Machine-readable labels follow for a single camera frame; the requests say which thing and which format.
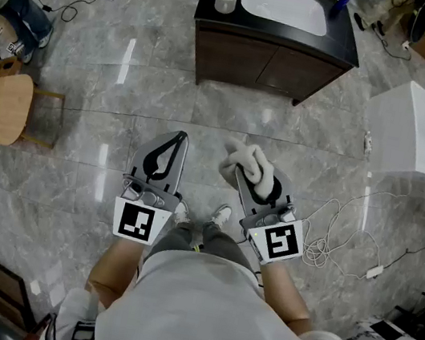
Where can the person's white shoe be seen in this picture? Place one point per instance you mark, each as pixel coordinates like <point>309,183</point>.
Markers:
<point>182,210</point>
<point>223,213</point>

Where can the person's grey trousers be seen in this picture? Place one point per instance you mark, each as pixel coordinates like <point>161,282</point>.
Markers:
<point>179,241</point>

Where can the white sink basin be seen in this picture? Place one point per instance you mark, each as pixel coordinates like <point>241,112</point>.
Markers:
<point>286,7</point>

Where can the dark vanity cabinet black top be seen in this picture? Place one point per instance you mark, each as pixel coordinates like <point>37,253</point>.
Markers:
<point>339,49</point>

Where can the wooden chair frame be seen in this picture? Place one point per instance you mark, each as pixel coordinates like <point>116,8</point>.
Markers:
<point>48,94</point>

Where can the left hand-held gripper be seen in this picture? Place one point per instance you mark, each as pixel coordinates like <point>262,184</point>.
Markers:
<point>134,222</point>

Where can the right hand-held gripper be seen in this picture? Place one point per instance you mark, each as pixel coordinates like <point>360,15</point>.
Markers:
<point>281,242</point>

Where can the white rectangular box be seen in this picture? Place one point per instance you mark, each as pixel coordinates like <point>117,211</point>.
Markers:
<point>414,131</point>

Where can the person's left white shoe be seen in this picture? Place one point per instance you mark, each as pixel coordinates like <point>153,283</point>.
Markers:
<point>182,210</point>

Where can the blue bottle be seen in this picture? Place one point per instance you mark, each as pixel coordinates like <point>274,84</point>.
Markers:
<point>343,3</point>

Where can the white fluffy cloth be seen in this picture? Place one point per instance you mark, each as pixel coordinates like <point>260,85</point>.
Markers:
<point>254,164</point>

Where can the white cup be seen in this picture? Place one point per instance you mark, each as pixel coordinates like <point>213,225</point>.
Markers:
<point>225,0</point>

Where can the small wooden chair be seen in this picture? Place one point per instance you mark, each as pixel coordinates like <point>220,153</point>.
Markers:
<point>6,68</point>

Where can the person's white shirt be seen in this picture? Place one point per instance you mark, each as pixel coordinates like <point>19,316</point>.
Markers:
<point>202,318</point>

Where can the person's right forearm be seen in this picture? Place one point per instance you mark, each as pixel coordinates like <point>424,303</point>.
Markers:
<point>284,296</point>

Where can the person's right white shoe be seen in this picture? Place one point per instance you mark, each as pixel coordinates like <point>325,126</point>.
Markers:
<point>223,213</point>

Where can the white power adapter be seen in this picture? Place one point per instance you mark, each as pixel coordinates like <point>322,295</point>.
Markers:
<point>374,272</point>

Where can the round wooden side table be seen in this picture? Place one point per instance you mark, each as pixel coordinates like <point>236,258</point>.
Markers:
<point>7,108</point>

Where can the person's left forearm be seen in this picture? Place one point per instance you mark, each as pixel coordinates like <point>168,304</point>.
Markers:
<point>114,266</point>

